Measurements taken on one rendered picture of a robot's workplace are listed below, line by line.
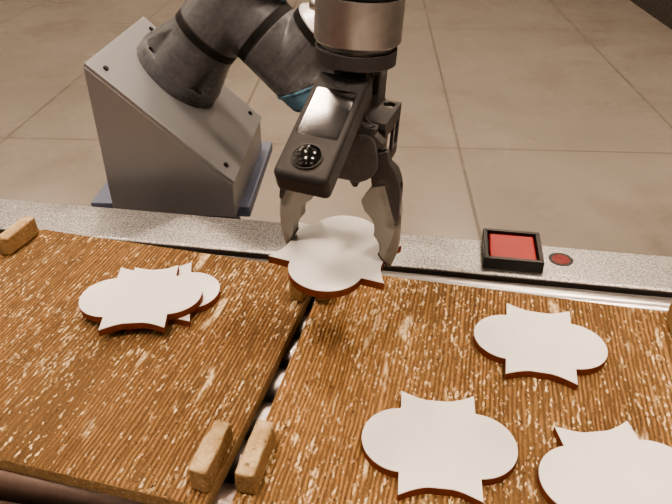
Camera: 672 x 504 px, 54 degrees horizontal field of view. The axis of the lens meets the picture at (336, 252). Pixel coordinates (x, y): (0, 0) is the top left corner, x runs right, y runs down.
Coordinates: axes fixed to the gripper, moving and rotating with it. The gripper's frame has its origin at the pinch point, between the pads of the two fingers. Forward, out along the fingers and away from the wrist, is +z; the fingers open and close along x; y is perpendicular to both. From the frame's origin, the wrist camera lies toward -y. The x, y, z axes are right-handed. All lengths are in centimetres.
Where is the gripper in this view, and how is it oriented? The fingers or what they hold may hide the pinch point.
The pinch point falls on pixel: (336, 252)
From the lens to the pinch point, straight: 65.6
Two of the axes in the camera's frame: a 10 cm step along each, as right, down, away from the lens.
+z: -0.5, 8.4, 5.5
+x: -9.5, -2.2, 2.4
